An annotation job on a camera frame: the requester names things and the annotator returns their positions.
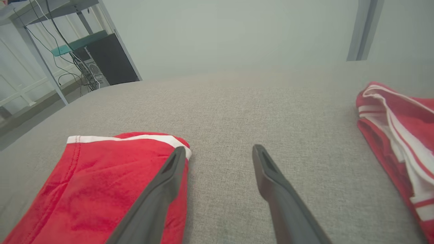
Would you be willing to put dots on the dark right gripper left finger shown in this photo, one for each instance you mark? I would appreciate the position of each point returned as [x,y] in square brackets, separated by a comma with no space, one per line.
[156,210]

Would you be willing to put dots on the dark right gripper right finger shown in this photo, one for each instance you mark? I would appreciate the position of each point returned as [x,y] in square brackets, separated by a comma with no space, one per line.
[288,210]

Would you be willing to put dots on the red shorts white trim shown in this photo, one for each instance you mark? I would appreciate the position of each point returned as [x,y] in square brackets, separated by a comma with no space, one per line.
[84,189]

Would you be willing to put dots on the red shirt white sleeves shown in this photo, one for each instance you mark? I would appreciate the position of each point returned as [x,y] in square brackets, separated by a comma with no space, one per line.
[400,112]

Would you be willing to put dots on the grey fabric sofa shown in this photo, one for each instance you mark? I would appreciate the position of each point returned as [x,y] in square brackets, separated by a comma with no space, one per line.
[254,112]

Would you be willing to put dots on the black computer tower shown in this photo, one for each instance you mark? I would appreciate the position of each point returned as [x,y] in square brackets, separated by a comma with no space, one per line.
[112,61]

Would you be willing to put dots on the wide white partition panel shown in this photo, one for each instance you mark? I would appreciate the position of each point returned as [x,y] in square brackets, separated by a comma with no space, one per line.
[237,34]

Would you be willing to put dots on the teal board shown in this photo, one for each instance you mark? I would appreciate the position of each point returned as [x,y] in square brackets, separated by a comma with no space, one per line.
[81,42]

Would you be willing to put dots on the narrow white partition panel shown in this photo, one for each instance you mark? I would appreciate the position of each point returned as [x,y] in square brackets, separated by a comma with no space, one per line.
[407,34]

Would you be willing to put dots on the grey metal desk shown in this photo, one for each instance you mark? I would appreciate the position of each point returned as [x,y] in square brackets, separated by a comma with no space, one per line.
[61,10]

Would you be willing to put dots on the dark grey partition post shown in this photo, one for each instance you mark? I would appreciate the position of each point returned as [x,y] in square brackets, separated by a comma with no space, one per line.
[373,27]

